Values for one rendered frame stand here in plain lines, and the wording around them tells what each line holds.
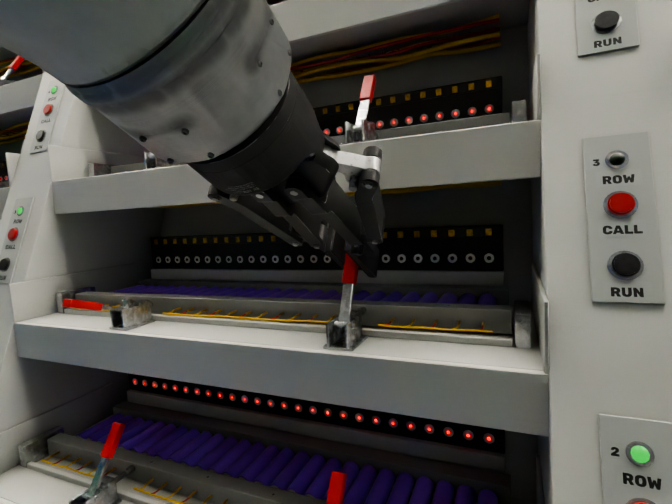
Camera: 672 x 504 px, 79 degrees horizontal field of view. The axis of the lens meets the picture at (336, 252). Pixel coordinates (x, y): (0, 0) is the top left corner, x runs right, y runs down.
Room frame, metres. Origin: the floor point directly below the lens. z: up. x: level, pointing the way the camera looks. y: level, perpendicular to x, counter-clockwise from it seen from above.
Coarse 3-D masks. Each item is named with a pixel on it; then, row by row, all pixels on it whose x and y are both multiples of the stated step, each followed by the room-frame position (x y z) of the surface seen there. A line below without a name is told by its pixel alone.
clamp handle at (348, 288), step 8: (344, 264) 0.37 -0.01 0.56; (352, 264) 0.36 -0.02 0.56; (344, 272) 0.37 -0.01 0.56; (352, 272) 0.36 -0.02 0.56; (344, 280) 0.37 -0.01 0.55; (352, 280) 0.36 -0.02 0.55; (344, 288) 0.37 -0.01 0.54; (352, 288) 0.36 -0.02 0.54; (344, 296) 0.37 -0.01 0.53; (352, 296) 0.36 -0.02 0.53; (344, 304) 0.36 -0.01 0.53; (344, 312) 0.36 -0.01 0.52; (344, 320) 0.36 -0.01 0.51
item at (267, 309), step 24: (168, 312) 0.49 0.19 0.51; (192, 312) 0.50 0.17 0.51; (216, 312) 0.47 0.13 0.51; (240, 312) 0.47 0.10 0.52; (264, 312) 0.45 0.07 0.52; (288, 312) 0.44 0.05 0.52; (312, 312) 0.43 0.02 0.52; (336, 312) 0.42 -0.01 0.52; (384, 312) 0.40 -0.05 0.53; (408, 312) 0.39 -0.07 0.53; (432, 312) 0.38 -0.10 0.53; (456, 312) 0.37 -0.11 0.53; (480, 312) 0.36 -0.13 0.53; (504, 312) 0.36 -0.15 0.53
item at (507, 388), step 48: (48, 288) 0.56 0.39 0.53; (96, 288) 0.62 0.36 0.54; (48, 336) 0.51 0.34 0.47; (96, 336) 0.47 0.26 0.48; (144, 336) 0.44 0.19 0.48; (192, 336) 0.42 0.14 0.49; (240, 336) 0.41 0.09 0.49; (288, 336) 0.40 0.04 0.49; (528, 336) 0.33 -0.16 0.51; (240, 384) 0.40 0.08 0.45; (288, 384) 0.38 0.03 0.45; (336, 384) 0.36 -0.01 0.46; (384, 384) 0.34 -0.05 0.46; (432, 384) 0.32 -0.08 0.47; (480, 384) 0.31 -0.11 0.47; (528, 384) 0.29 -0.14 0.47; (528, 432) 0.30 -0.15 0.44
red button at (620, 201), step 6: (612, 198) 0.26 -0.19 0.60; (618, 198) 0.26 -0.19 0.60; (624, 198) 0.26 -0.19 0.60; (630, 198) 0.26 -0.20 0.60; (612, 204) 0.26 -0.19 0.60; (618, 204) 0.26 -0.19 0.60; (624, 204) 0.26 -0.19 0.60; (630, 204) 0.26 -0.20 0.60; (612, 210) 0.26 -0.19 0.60; (618, 210) 0.26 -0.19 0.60; (624, 210) 0.26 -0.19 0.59; (630, 210) 0.26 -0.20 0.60
